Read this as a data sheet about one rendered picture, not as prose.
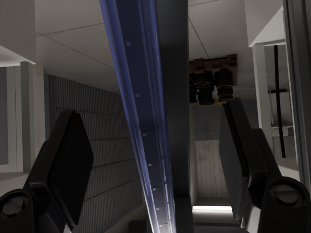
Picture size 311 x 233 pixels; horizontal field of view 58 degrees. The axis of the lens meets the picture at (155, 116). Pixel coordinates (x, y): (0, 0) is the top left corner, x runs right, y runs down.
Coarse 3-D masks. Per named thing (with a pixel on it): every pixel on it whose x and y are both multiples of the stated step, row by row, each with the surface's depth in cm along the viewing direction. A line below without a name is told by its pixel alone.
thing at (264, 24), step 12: (252, 0) 88; (264, 0) 77; (276, 0) 69; (252, 12) 89; (264, 12) 78; (276, 12) 69; (252, 24) 90; (264, 24) 78; (276, 24) 76; (252, 36) 90; (264, 36) 86; (276, 36) 86
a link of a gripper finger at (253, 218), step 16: (224, 112) 11; (240, 112) 11; (224, 128) 11; (240, 128) 10; (256, 128) 11; (224, 144) 12; (240, 144) 10; (256, 144) 9; (224, 160) 12; (240, 160) 9; (256, 160) 9; (272, 160) 10; (224, 176) 12; (240, 176) 9; (256, 176) 9; (272, 176) 9; (240, 192) 9; (256, 192) 9; (240, 208) 10; (256, 208) 8; (240, 224) 10; (256, 224) 9
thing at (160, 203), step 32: (128, 0) 7; (128, 32) 7; (128, 64) 8; (160, 64) 8; (128, 96) 9; (160, 96) 9; (128, 128) 10; (160, 128) 10; (160, 160) 11; (160, 192) 13; (160, 224) 15
